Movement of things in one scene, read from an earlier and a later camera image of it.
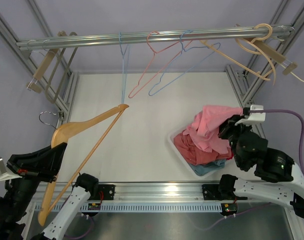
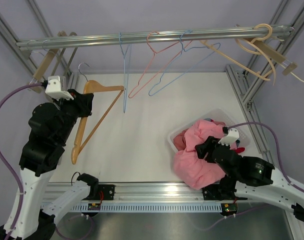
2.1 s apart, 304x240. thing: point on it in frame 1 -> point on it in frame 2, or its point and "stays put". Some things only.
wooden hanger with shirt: (61, 136) -> (92, 87)
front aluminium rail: (138, 193) stays put
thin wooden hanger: (234, 60) stays put
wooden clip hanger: (276, 56) stays put
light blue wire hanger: (176, 58) stays put
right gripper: (229, 124) -> (201, 148)
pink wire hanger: (130, 95) stays put
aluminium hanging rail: (150, 37) stays put
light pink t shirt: (204, 127) -> (192, 168)
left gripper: (43, 163) -> (83, 101)
